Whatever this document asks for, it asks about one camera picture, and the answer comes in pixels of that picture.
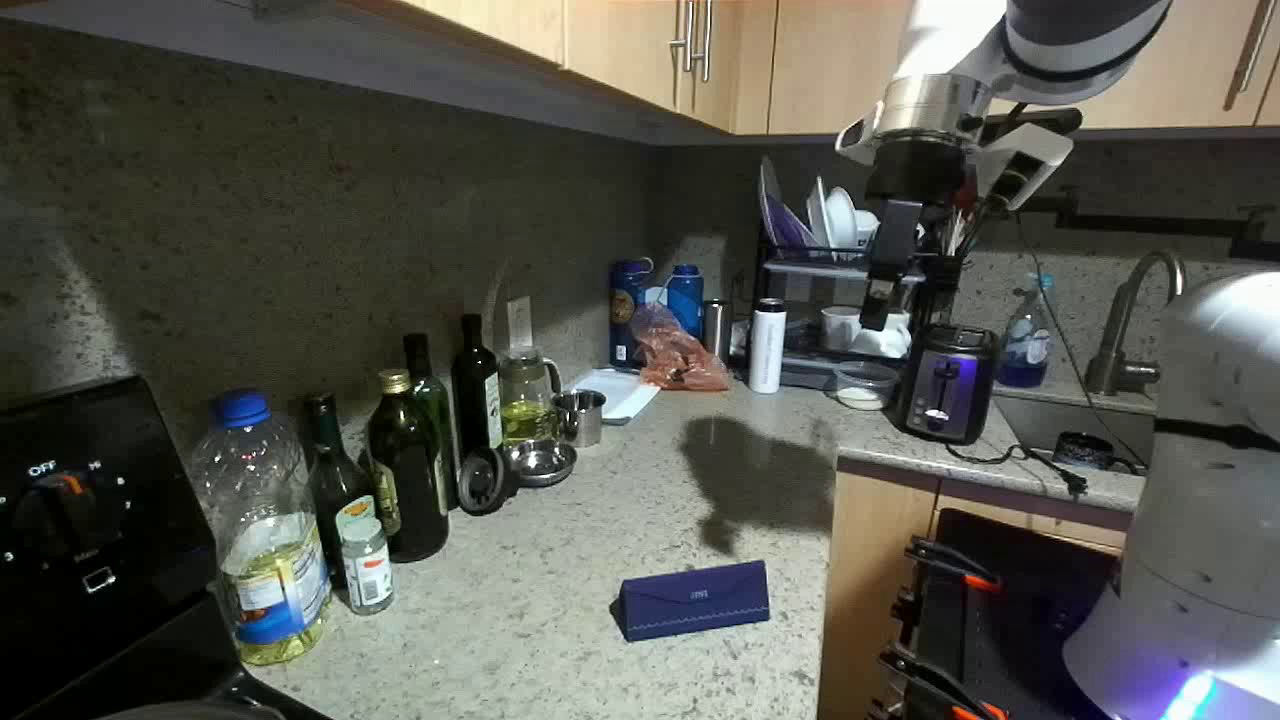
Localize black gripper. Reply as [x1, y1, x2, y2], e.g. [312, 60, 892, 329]
[857, 128, 989, 334]

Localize blue glasses case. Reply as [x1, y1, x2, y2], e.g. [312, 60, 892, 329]
[609, 556, 777, 645]

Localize dish rack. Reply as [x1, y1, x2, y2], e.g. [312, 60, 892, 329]
[757, 244, 926, 397]

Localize white plates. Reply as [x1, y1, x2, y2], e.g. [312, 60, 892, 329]
[757, 156, 885, 255]

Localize black toaster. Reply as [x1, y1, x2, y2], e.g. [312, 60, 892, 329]
[888, 318, 1000, 444]

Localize clear soap bottle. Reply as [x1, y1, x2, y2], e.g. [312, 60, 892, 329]
[995, 273, 1055, 393]

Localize metal faucet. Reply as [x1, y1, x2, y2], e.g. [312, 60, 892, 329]
[1079, 249, 1188, 398]

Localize wooden upper cabinet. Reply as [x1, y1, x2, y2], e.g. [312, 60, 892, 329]
[726, 0, 1280, 136]
[397, 0, 745, 136]

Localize wooden cabinet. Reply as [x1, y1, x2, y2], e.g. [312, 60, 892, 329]
[817, 465, 1135, 720]
[397, 0, 745, 136]
[726, 0, 1280, 136]

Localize orange plastic bag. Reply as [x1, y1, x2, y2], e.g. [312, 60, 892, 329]
[625, 308, 736, 397]

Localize blue canister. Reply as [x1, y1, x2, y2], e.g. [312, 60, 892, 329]
[609, 255, 660, 373]

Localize orange black clamp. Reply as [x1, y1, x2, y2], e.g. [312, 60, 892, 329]
[877, 645, 1013, 720]
[904, 535, 1006, 600]

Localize white plastic tray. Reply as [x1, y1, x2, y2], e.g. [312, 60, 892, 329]
[571, 369, 662, 425]

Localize wooden lower cabinet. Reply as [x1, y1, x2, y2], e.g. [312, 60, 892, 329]
[817, 465, 1135, 720]

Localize black robot cart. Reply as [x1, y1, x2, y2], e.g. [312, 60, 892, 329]
[915, 513, 1123, 720]

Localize steel cup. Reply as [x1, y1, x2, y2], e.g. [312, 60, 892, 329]
[562, 389, 609, 446]

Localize glass oil cruet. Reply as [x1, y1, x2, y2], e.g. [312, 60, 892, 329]
[494, 349, 562, 446]

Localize steel bowl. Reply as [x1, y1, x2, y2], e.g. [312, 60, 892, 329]
[504, 434, 580, 487]

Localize dark bottle white label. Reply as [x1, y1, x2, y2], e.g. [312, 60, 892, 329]
[446, 310, 507, 465]

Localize green wine bottle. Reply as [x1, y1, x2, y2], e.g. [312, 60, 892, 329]
[398, 331, 459, 515]

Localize olive oil bottle gold cap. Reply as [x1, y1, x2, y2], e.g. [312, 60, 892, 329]
[358, 369, 451, 564]

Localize dark glass bottle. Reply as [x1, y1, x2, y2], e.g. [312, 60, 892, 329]
[301, 393, 382, 592]

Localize small jar white lid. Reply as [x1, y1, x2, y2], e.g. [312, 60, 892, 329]
[331, 513, 398, 615]

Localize plastic oil bottle blue cap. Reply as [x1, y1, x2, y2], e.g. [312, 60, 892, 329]
[183, 389, 334, 673]

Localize black stove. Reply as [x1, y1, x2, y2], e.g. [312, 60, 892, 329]
[0, 373, 331, 720]

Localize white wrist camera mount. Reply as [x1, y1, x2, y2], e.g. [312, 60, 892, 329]
[976, 118, 1079, 215]

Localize black toaster power cable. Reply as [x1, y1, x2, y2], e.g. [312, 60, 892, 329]
[942, 434, 1093, 500]

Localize black round ring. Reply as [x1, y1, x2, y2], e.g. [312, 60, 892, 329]
[457, 446, 515, 520]

